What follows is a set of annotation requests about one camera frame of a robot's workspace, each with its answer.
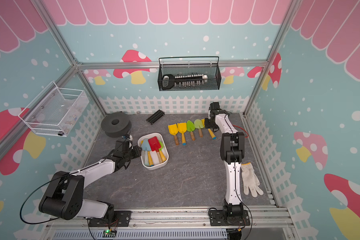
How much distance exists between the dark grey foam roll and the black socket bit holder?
1.41ft

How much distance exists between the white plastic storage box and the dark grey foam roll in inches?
5.7

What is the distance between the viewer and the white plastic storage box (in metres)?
0.92

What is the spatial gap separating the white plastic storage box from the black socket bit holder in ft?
1.12

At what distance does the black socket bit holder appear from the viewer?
0.89m

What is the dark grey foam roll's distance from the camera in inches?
41.9
